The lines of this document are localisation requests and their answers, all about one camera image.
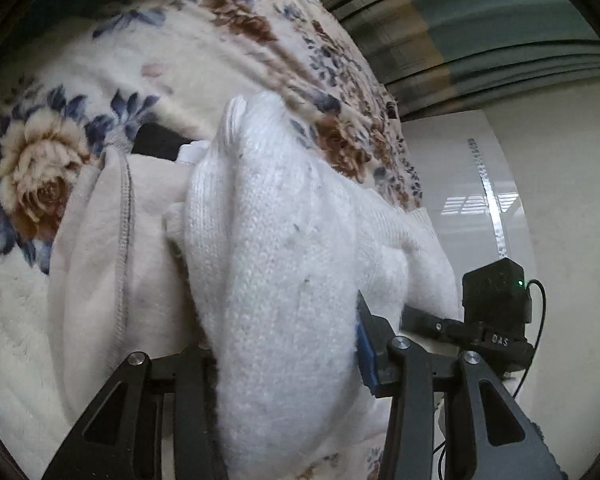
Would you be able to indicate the floral bed blanket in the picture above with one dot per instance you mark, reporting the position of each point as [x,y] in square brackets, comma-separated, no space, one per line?
[80,70]

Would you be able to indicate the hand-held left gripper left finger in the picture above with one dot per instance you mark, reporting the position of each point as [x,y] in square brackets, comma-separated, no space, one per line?
[195,375]

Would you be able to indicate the cream folded garment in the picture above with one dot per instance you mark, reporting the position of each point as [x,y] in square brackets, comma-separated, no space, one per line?
[95,260]

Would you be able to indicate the white headboard panel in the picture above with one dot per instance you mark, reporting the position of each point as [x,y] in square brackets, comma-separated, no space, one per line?
[450,170]

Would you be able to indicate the white knitted sweater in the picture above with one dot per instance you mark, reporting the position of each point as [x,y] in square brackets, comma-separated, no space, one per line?
[280,270]

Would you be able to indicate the wide teal curtain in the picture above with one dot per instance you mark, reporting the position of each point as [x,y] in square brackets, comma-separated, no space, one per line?
[480,25]

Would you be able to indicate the dark folded garment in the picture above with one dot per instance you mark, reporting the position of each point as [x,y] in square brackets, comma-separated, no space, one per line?
[157,142]

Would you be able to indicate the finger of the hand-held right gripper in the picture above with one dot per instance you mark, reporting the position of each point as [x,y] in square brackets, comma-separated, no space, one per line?
[445,330]

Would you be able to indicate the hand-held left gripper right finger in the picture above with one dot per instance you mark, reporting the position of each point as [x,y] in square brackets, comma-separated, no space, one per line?
[367,355]

